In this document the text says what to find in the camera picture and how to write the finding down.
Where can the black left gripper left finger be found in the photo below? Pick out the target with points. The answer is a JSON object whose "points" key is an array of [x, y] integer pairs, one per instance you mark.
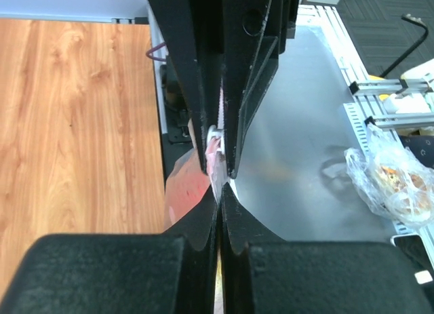
{"points": [[170, 272]]}

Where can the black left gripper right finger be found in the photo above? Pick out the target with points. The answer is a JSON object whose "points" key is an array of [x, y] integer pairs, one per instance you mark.
{"points": [[263, 273]]}

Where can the clear bag with snacks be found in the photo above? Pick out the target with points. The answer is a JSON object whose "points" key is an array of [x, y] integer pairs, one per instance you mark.
{"points": [[391, 181]]}

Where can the clear polka dot zip bag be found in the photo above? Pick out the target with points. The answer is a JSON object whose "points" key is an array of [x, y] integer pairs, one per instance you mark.
{"points": [[192, 213]]}

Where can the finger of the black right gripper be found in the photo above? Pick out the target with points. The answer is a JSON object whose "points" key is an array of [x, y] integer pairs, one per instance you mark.
{"points": [[192, 31], [254, 36]]}

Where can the red fake apple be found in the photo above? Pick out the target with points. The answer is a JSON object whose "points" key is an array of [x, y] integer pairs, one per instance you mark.
{"points": [[184, 188]]}

